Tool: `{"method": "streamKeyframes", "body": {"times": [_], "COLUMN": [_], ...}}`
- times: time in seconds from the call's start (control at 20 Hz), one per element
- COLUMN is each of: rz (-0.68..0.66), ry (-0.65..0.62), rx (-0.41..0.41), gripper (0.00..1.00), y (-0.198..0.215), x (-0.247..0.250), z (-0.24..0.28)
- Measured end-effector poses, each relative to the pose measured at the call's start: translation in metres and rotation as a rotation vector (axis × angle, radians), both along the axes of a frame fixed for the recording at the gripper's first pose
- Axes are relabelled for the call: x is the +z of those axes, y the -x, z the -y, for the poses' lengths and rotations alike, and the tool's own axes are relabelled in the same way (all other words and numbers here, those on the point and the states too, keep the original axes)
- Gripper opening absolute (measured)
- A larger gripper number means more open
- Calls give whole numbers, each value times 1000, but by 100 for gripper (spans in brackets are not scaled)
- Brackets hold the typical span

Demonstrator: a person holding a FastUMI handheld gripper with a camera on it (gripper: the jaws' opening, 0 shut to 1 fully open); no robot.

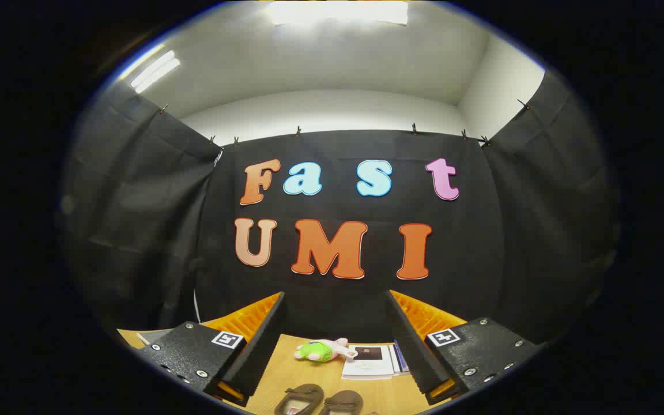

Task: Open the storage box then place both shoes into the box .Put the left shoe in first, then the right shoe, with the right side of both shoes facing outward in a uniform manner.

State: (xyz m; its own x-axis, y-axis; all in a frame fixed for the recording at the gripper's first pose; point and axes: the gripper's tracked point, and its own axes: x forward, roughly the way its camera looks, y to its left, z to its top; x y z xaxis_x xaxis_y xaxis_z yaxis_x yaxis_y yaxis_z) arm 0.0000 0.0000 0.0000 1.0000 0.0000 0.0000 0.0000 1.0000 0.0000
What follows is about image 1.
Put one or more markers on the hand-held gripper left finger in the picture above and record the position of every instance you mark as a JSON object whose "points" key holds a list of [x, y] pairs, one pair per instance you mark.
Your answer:
{"points": [[263, 346]]}

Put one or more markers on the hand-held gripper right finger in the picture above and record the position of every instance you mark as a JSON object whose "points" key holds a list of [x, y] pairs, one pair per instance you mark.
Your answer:
{"points": [[410, 346]]}

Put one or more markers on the brown fuzzy shoe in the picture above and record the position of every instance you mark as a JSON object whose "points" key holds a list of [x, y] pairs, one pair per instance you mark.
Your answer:
{"points": [[299, 399], [343, 402]]}

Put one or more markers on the blue book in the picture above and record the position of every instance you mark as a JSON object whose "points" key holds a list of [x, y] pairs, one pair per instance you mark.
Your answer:
{"points": [[399, 357]]}

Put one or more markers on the white book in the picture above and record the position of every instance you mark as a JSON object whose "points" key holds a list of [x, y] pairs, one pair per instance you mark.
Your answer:
{"points": [[369, 366]]}

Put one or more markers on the green and pink plush toy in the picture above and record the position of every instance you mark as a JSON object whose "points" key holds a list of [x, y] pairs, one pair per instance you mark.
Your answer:
{"points": [[317, 350]]}

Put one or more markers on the black backdrop cloth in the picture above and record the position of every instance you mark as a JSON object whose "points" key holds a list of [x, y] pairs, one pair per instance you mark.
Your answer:
{"points": [[482, 230]]}

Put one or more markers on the ceiling light panel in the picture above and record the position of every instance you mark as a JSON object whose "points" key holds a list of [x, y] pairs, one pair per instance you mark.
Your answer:
{"points": [[156, 70], [338, 11]]}

